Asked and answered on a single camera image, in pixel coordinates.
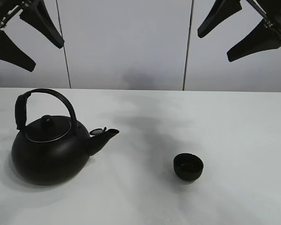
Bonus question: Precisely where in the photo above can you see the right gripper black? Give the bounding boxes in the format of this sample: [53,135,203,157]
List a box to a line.
[197,0,281,62]

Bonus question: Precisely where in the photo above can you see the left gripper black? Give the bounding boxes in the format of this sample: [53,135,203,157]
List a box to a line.
[0,0,65,72]

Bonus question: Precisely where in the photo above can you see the black kettle teapot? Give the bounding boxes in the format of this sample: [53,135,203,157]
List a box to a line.
[11,88,119,186]

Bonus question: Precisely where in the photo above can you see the small black teacup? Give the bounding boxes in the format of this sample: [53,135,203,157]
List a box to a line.
[173,153,204,182]

